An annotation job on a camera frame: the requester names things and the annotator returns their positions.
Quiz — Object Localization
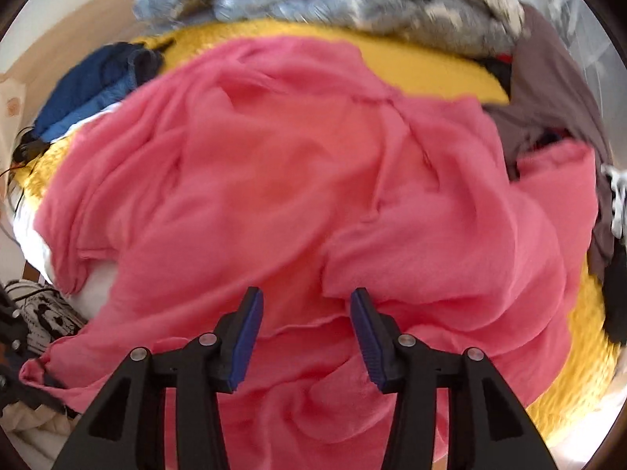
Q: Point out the blue jeans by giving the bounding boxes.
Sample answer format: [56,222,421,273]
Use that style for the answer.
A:
[32,89,140,144]

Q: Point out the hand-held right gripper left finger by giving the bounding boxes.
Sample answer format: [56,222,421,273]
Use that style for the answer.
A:
[51,286,265,470]

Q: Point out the grey floral duvet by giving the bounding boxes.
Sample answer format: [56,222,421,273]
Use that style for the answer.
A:
[133,0,527,57]

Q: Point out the navy folded garment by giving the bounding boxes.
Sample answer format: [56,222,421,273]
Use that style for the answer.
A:
[46,43,165,108]

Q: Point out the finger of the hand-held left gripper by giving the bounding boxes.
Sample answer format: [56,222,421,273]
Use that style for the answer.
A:
[0,283,26,352]
[0,361,68,414]

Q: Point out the black white printed cloth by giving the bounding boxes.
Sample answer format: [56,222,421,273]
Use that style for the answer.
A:
[2,279,88,353]

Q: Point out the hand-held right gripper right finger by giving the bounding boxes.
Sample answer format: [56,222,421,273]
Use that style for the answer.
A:
[350,288,562,470]

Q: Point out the white crumpled garment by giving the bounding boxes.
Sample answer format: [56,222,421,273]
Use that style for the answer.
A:
[600,164,627,240]

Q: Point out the white folded garment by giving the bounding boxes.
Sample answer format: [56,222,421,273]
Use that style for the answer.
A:
[69,108,116,135]

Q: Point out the white bed sheet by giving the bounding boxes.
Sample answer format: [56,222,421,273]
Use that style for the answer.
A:
[12,196,118,324]

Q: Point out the wooden headboard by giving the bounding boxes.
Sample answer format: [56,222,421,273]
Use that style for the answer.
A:
[0,0,162,128]

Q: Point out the yellow dotted blanket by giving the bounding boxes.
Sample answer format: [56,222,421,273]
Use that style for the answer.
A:
[14,17,623,436]

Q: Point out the black charger with cable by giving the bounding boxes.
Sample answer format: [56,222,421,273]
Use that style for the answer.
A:
[0,126,51,179]

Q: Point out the cream printed curtain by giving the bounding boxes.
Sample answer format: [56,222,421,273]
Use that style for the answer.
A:
[0,71,27,167]

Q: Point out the pink shirt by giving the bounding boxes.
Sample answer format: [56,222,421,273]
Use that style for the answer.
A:
[20,39,601,470]

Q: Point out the brown garment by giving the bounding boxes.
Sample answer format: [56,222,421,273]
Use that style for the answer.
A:
[482,5,615,280]

